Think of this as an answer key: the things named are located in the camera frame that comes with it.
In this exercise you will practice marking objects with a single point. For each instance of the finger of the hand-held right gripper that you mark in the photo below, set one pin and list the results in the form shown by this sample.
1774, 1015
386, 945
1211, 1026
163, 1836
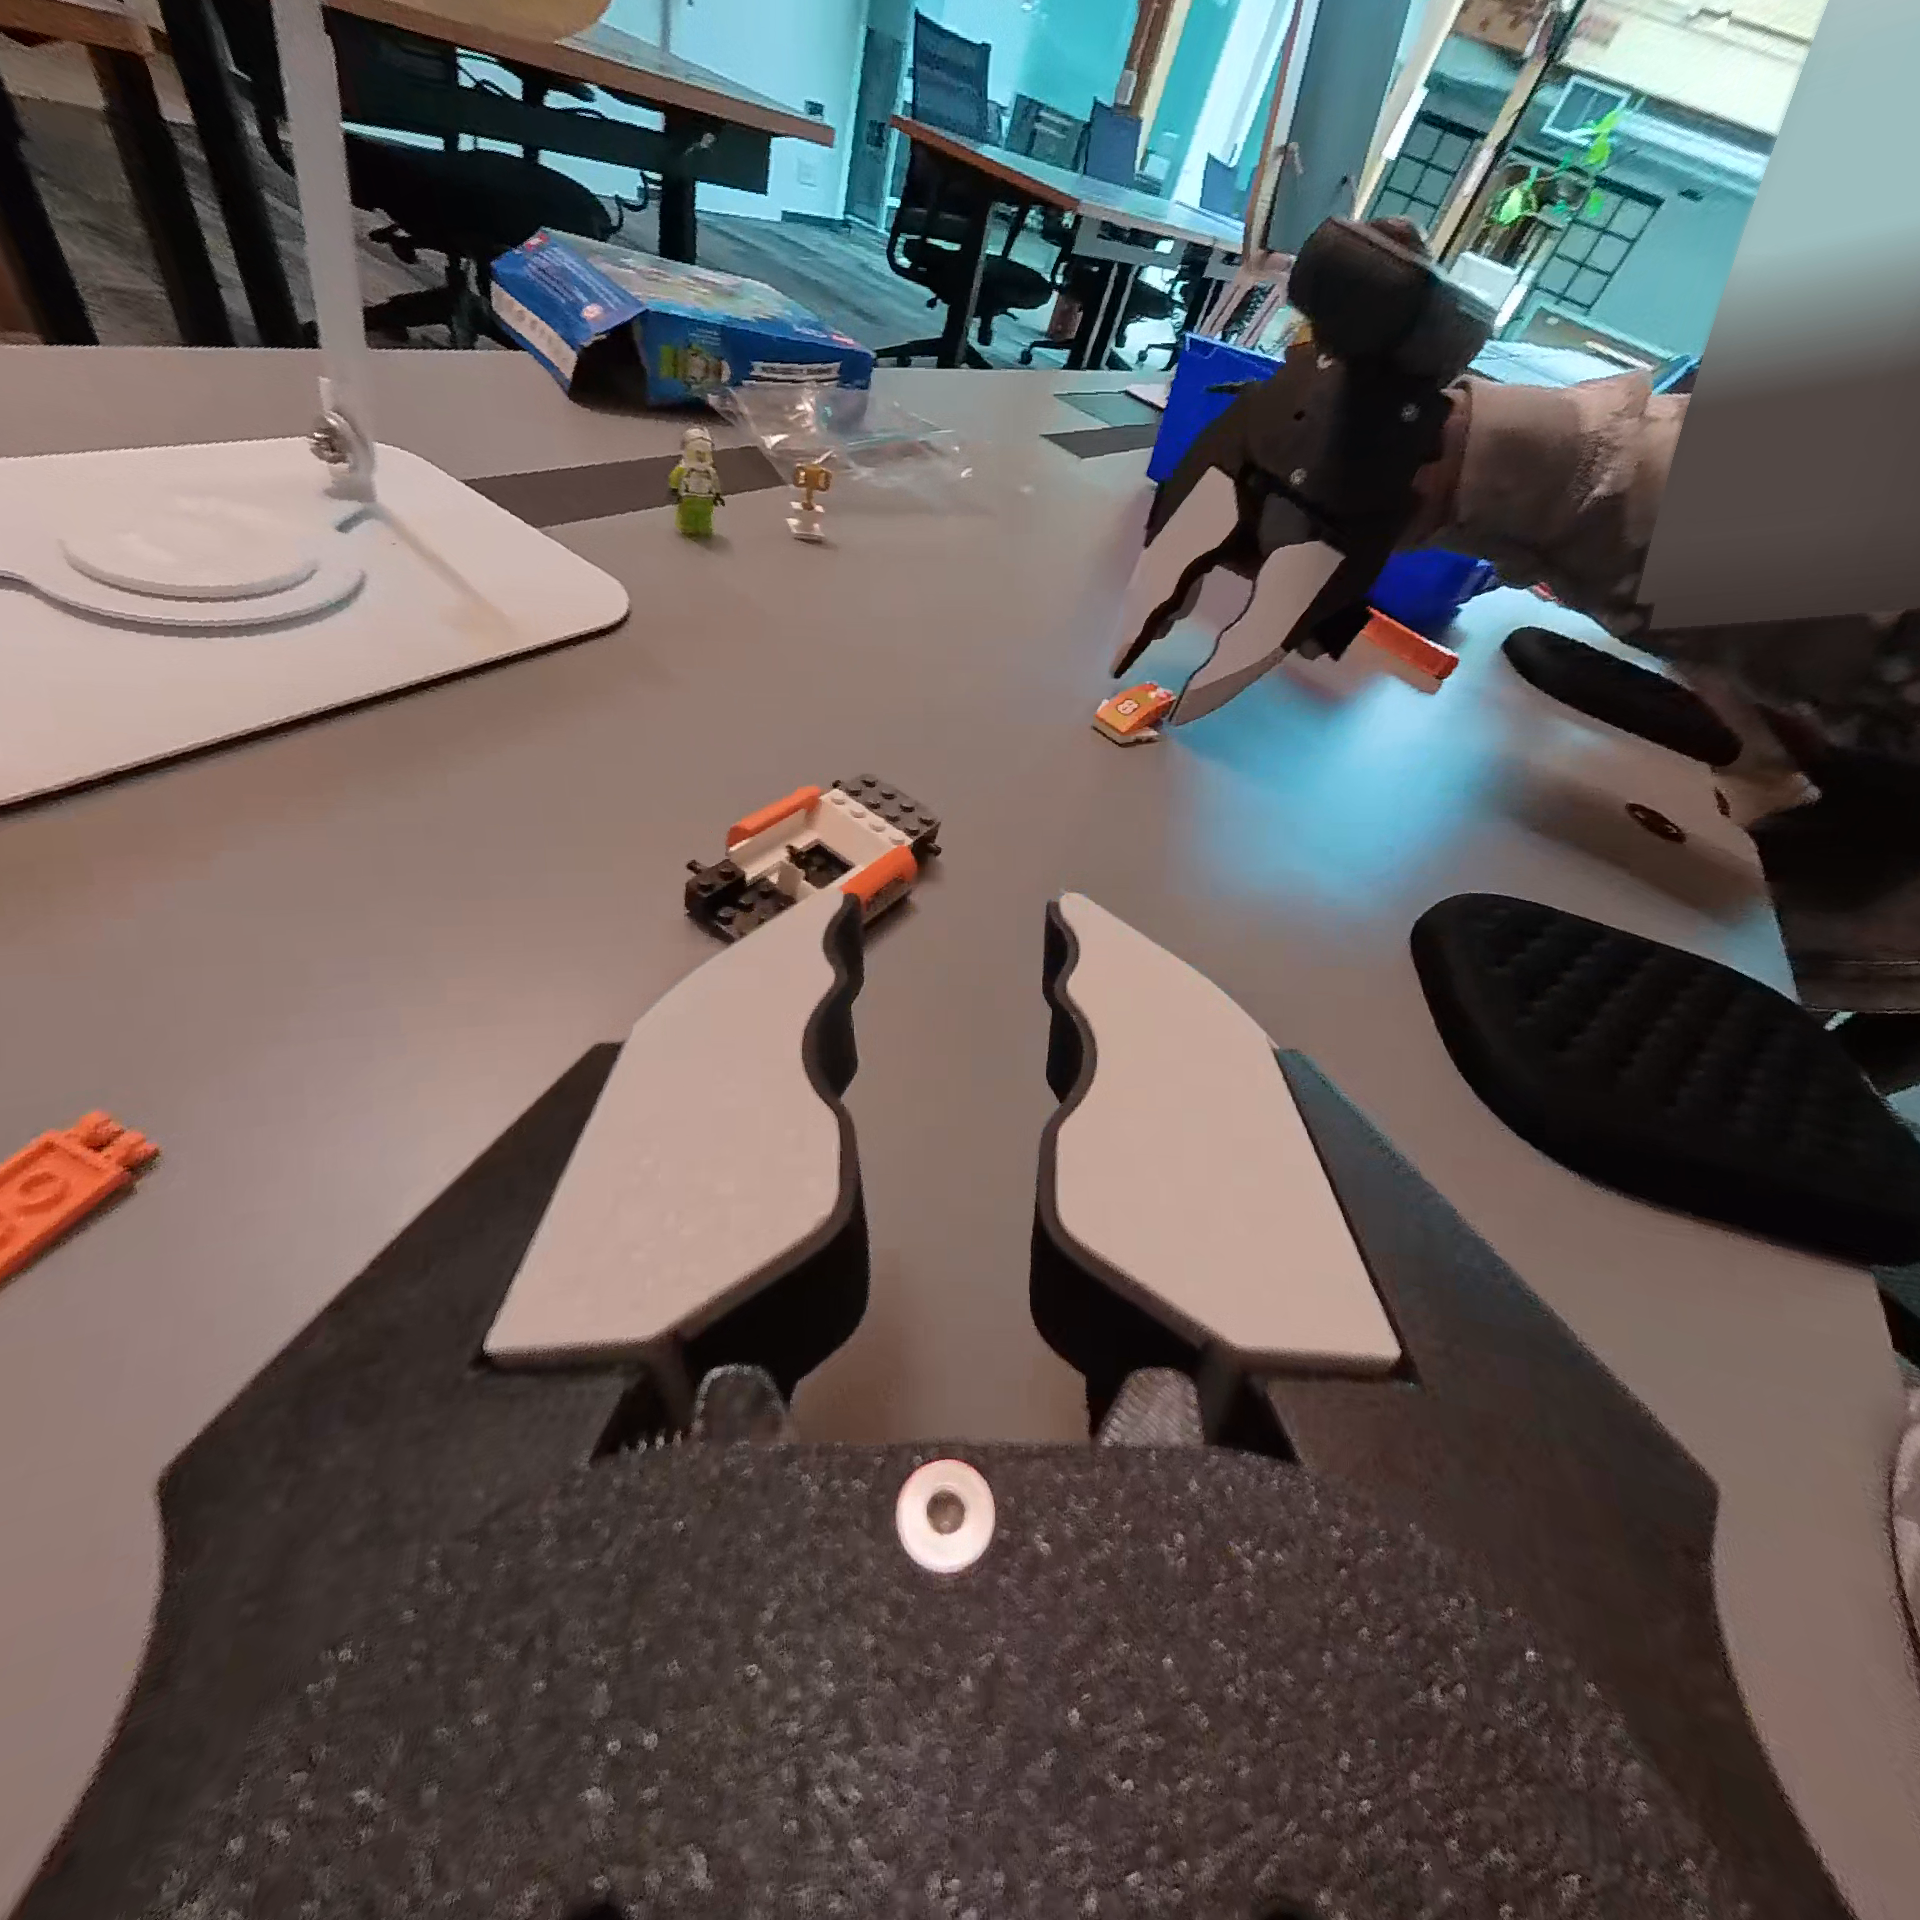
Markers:
1188, 557
1261, 631

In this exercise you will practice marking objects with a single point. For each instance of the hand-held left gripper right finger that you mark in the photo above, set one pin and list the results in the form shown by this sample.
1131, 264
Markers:
1218, 1188

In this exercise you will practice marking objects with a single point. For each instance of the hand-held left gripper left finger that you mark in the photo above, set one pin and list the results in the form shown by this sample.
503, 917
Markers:
675, 1188

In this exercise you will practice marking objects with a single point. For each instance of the orange printed lego piece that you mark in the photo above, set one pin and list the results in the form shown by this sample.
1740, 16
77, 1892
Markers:
1135, 711

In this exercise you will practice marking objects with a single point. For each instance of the orange white lego car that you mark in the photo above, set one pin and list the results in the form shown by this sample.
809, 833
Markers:
813, 855

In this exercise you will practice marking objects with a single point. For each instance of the white book stand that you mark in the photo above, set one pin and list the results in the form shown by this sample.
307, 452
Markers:
362, 631

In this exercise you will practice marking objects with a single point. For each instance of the person's right forearm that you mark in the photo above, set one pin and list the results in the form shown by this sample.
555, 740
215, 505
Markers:
1562, 480

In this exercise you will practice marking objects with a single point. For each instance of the orange lego plate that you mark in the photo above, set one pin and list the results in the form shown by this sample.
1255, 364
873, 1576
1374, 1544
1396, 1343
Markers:
60, 1188

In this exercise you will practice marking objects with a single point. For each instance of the orange small flat object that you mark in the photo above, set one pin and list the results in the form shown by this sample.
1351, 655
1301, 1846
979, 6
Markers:
1405, 649

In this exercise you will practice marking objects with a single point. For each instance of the blue storage bin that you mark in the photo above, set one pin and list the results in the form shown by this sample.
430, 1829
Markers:
1201, 405

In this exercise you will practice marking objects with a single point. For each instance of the clear plastic bag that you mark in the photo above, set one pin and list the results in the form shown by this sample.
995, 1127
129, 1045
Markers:
857, 429

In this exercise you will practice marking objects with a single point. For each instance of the small gold trophy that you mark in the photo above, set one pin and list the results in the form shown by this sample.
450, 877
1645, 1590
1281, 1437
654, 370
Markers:
813, 497

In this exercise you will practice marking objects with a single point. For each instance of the black office chair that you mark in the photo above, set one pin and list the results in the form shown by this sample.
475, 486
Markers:
961, 212
481, 182

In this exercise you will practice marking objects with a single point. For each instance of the green minifigure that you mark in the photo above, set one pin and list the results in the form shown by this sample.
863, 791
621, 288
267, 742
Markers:
698, 490

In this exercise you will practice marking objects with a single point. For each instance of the blue cardboard box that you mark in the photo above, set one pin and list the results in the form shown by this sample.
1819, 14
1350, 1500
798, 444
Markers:
646, 316

